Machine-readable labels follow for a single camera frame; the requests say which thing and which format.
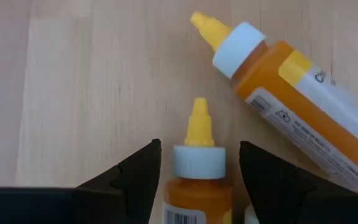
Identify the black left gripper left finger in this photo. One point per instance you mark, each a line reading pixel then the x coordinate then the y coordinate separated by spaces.
pixel 73 205

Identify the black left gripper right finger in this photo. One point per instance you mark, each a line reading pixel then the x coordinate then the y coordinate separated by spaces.
pixel 306 205

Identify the yellow paint bottle white cap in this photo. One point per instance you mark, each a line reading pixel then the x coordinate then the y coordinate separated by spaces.
pixel 291 102
pixel 199 161

